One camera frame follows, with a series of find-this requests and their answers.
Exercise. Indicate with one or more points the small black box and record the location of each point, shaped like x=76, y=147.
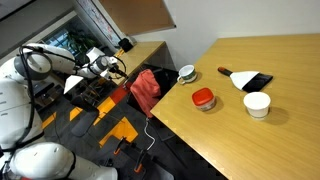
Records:
x=126, y=45

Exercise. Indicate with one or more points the white angular panel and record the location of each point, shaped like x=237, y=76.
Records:
x=71, y=81

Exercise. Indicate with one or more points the red shirt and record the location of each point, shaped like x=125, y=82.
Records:
x=145, y=91

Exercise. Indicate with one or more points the black office chair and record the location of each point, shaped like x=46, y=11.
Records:
x=85, y=121

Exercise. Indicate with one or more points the red lid plastic container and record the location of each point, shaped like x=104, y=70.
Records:
x=203, y=98

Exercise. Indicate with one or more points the white paper cup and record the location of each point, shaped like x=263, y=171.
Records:
x=257, y=104

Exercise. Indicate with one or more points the brown pin board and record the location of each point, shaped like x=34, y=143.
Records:
x=136, y=15

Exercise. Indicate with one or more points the wooden side desk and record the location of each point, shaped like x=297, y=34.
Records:
x=140, y=55

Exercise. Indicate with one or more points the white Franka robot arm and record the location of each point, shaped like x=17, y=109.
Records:
x=20, y=106

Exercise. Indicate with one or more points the white and green mug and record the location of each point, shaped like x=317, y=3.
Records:
x=186, y=73

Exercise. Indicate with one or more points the orange and black clamp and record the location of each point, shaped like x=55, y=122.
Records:
x=119, y=146
x=139, y=161

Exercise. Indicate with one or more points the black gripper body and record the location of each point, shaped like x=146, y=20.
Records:
x=114, y=70

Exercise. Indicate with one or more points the white printed wall board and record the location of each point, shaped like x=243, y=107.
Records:
x=100, y=20

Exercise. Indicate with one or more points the black and white brush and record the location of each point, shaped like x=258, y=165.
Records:
x=248, y=80

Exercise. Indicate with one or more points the green potted plant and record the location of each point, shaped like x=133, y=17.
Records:
x=81, y=41

